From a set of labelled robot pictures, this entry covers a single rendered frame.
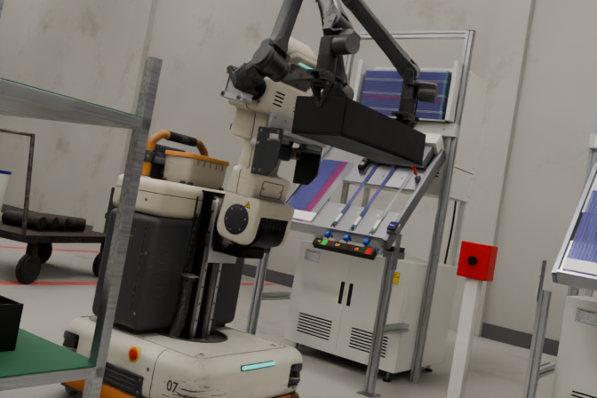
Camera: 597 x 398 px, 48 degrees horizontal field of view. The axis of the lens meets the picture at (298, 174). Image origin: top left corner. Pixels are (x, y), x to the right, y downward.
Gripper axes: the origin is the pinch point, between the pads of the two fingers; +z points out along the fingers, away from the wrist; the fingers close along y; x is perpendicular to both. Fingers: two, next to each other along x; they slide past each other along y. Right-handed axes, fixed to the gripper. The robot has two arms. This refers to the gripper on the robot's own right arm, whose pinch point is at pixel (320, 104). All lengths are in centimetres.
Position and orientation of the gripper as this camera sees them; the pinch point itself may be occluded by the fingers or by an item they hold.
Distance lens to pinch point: 193.4
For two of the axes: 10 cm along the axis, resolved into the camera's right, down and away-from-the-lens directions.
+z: -1.6, 9.9, -0.7
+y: 5.5, 1.4, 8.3
